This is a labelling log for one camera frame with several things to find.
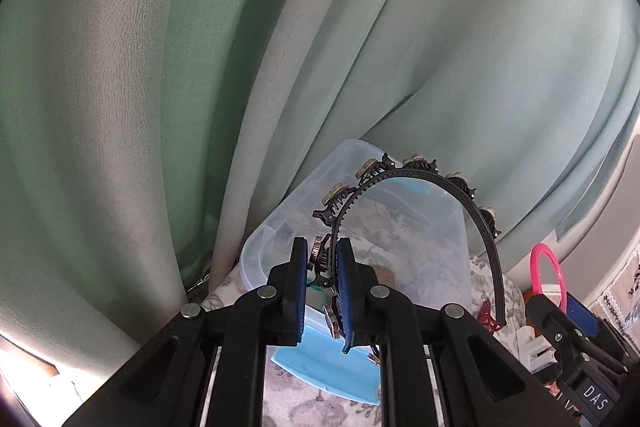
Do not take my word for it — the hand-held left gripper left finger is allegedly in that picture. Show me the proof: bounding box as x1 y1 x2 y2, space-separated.
62 237 309 427

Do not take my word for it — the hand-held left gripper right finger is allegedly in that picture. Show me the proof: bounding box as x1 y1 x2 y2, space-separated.
336 237 581 427

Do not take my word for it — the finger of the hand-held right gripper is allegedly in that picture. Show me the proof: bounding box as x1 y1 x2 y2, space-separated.
527 292 594 361
569 295 630 361

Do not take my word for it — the pink round mirror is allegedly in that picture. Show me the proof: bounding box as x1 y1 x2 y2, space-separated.
530 243 568 314

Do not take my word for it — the red hair claw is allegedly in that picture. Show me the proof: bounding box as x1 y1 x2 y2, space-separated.
476 299 502 334

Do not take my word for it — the clear plastic container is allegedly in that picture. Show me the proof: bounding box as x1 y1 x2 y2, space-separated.
239 138 473 343

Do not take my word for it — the black headband with clips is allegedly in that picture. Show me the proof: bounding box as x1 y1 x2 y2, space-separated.
311 152 507 365

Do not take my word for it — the quilted bedspread with lace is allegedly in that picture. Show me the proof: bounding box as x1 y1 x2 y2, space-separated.
587 247 640 333

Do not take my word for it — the blue plastic lid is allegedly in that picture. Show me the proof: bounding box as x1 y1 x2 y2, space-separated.
270 302 383 405

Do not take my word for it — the grey floral blanket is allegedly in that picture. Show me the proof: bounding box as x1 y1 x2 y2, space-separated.
200 252 556 427

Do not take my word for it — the pale green curtain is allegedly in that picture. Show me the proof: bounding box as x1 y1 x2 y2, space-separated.
0 0 640 388

